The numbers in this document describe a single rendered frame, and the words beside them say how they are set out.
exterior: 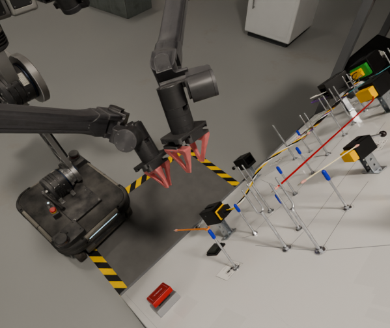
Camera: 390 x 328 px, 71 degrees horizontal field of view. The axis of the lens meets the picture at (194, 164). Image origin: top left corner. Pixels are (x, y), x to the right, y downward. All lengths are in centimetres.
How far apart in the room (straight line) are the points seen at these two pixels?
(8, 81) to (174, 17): 71
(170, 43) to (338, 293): 57
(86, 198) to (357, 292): 169
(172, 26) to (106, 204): 135
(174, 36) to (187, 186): 158
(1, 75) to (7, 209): 140
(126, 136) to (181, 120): 15
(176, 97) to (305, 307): 43
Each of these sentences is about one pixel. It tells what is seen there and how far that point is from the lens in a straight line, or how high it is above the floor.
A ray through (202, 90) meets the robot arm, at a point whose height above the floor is 142.
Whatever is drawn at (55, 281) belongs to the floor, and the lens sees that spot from 202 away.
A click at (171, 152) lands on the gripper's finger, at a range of 63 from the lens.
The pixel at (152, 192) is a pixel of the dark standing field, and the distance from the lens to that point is 215.
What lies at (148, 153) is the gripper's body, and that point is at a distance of 75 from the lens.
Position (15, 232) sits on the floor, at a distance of 232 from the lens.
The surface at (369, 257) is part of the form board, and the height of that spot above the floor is 139.
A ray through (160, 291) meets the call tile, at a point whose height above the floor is 112.
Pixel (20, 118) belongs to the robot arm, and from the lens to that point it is 63.
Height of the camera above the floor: 175
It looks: 50 degrees down
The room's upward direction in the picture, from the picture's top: straight up
